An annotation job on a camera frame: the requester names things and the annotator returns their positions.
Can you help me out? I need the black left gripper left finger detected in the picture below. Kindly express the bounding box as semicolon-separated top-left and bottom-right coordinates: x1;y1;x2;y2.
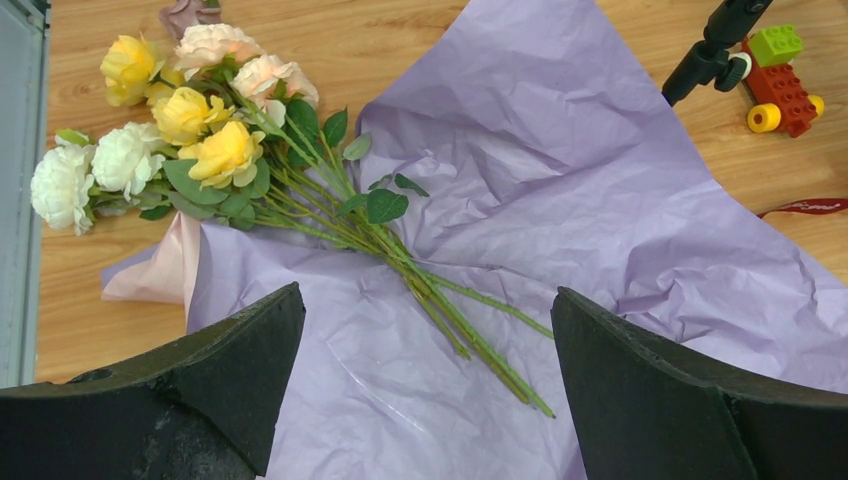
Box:
1;283;306;479

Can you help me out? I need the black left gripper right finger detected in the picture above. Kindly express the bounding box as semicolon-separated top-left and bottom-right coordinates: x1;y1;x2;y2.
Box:
551;287;847;479

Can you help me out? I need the purple pink wrapping paper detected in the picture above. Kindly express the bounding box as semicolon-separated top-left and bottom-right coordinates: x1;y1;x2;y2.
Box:
103;1;847;479

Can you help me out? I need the dark red printed ribbon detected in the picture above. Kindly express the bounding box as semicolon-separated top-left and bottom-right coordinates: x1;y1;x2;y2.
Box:
757;197;847;218

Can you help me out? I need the toy brick car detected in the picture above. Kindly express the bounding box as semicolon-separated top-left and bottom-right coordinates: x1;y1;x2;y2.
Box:
729;24;824;138

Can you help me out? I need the black microphone tripod stand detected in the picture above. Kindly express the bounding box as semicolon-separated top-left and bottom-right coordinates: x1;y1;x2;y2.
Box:
661;0;772;107

